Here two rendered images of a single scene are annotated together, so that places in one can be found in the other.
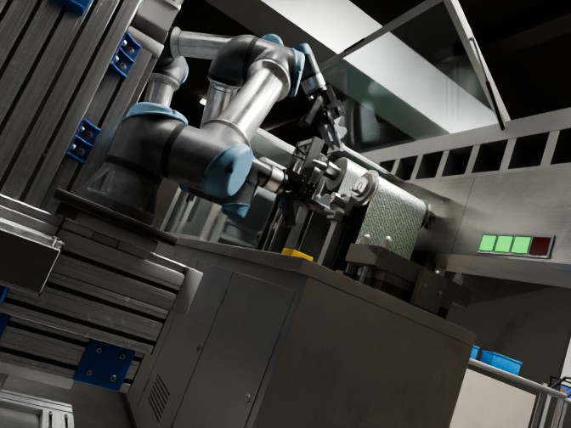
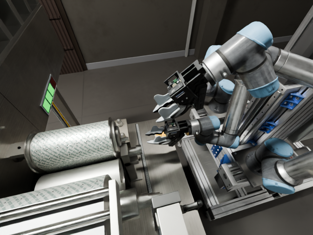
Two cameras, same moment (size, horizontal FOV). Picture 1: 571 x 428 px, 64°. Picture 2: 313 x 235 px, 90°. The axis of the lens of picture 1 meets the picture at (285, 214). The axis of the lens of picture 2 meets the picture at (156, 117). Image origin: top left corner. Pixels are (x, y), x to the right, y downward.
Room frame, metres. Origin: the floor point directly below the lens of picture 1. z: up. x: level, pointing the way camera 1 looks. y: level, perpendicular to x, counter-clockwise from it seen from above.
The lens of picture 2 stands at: (1.85, -0.02, 1.74)
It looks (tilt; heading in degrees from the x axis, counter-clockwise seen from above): 51 degrees down; 190
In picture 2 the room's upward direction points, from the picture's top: straight up
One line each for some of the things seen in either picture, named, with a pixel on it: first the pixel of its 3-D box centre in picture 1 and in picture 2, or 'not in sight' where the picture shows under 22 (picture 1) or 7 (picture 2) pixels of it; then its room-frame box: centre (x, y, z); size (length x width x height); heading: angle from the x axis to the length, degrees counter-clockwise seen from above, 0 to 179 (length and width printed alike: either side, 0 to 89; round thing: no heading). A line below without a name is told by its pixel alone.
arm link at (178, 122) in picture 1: (151, 140); (223, 90); (0.91, 0.31, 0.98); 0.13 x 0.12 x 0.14; 85
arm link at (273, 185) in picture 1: (272, 179); (192, 127); (1.38, 0.08, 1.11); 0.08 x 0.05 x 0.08; 23
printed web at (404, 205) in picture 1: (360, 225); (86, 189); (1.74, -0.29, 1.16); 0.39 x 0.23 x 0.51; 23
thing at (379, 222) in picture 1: (387, 238); not in sight; (1.57, -0.36, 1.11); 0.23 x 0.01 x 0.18; 113
